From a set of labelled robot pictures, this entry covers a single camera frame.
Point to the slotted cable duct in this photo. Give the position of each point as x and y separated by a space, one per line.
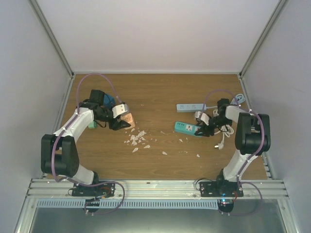
129 204

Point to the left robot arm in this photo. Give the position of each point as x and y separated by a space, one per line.
59 155

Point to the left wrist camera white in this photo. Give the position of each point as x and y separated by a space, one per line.
119 110

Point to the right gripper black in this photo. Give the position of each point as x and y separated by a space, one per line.
206 132

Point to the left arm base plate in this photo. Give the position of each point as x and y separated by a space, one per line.
104 190

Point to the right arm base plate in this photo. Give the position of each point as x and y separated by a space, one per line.
217 189

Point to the light blue power strip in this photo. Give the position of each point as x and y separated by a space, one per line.
188 108

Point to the dark blue cube adapter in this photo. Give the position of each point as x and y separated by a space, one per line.
109 101

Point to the teal power strip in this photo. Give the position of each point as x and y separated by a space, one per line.
185 128

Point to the pink cube adapter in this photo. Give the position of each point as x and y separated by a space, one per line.
129 119

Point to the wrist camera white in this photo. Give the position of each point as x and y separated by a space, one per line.
202 117
119 110

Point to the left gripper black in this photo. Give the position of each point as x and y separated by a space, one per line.
115 125

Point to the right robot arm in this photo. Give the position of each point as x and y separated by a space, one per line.
252 138

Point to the aluminium front rail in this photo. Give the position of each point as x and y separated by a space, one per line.
151 189

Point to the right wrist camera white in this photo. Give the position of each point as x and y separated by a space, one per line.
202 117

